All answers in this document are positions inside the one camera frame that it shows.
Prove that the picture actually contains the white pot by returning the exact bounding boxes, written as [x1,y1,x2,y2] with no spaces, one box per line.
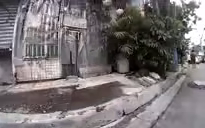
[115,53,131,75]

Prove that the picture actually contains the pile of stones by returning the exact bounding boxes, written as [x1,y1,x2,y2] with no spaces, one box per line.
[133,69,163,86]

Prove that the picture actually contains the green bushes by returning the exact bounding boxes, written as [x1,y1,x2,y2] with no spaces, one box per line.
[103,0,202,80]

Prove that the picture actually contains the building with metal gate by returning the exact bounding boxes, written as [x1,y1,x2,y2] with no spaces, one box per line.
[0,0,133,85]

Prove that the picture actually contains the concrete kerb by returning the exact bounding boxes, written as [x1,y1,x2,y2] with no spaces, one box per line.
[101,73,188,128]

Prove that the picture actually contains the person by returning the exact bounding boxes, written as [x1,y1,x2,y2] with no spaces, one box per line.
[189,49,198,70]

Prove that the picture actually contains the grey asphalt road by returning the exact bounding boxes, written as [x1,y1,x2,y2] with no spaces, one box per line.
[152,63,205,128]

